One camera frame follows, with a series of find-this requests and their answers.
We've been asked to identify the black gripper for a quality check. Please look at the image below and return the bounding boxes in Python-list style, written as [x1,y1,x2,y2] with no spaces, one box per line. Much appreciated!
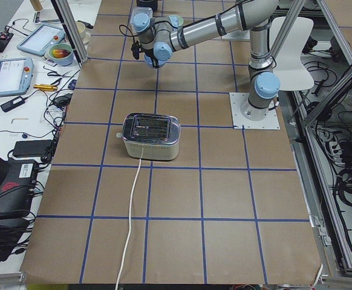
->
[131,38,142,60]

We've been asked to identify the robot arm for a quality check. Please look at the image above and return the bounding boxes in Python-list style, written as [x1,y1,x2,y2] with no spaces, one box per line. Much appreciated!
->
[131,0,280,121]

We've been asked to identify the green bowl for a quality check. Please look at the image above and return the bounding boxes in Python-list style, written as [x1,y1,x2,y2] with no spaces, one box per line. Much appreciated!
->
[175,15,184,27]

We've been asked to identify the blue bowl with fruit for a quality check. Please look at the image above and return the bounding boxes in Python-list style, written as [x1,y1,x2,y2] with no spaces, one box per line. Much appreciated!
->
[48,43,74,66]

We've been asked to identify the clear plastic food container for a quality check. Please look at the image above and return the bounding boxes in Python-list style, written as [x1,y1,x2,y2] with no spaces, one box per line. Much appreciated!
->
[130,7,153,33]

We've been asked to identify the scissors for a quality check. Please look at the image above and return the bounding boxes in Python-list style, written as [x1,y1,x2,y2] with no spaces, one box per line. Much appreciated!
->
[47,70,70,78]

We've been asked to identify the cream and chrome toaster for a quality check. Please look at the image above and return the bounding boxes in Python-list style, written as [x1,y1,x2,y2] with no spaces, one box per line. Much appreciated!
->
[116,112,181,161]

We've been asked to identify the upper teach pendant tablet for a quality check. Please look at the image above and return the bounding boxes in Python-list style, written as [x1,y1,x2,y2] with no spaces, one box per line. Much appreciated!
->
[17,24,65,56]

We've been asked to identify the teach pendant tablet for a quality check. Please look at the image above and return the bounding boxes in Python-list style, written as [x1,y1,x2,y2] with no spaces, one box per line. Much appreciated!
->
[0,57,34,97]
[17,24,65,56]

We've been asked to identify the lower teach pendant tablet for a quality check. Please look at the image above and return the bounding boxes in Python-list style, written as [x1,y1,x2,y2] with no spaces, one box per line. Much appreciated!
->
[0,57,34,97]

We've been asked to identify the black power adapter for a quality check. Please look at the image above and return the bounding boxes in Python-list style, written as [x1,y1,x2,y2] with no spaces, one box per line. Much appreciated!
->
[0,96,27,112]

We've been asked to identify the black power brick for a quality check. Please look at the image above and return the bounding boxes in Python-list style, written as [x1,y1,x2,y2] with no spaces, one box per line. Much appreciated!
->
[12,140,52,158]

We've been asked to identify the white chair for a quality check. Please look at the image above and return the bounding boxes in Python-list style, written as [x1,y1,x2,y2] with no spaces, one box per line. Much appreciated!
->
[262,17,314,93]

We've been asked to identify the black red computer case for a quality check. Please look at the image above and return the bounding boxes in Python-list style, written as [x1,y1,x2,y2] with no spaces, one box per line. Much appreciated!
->
[0,159,37,219]

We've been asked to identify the black braided cable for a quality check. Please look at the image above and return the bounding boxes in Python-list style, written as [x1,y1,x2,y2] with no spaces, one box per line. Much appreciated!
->
[118,24,140,46]

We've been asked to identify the aluminium frame post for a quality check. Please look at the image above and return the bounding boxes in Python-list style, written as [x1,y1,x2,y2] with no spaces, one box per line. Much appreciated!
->
[51,0,88,63]

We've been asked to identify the yellow handled tool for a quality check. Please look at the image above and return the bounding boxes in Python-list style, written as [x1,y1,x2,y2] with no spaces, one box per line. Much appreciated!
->
[33,84,58,92]

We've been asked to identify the white toaster power cord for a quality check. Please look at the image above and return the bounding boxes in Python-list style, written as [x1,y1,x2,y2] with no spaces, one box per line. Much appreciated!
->
[114,157,143,290]

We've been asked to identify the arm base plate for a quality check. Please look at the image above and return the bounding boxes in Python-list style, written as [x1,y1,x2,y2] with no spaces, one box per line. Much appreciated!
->
[229,92,280,130]

